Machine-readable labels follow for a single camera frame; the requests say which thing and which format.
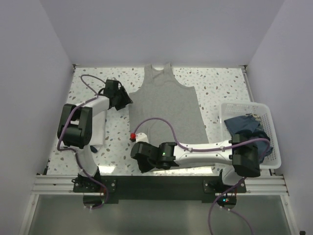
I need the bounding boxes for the grey tank top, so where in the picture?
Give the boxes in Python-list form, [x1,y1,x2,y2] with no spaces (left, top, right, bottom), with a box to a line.
[129,64,209,146]

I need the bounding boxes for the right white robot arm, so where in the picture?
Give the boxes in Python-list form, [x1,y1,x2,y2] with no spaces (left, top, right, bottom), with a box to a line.
[131,133,261,192]

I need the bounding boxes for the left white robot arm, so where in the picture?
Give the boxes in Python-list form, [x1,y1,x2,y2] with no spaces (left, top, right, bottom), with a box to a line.
[57,79,133,192]

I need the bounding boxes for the white folded tank top stack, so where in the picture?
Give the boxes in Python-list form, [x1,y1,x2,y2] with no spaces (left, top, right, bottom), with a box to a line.
[58,99,107,152]

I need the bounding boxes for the dark blue tank tops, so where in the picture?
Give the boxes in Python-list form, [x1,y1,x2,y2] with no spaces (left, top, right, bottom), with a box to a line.
[224,114,273,163]

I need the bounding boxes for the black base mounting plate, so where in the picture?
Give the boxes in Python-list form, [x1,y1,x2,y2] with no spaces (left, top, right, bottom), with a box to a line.
[71,175,247,204]

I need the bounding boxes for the white plastic basket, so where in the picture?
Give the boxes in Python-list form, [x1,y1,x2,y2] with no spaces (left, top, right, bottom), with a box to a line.
[219,101,281,170]

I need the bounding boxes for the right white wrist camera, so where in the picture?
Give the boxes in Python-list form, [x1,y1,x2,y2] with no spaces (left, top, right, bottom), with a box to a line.
[130,133,149,143]

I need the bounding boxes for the aluminium front rail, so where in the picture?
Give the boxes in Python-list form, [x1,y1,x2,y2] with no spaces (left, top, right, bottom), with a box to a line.
[30,173,81,195]

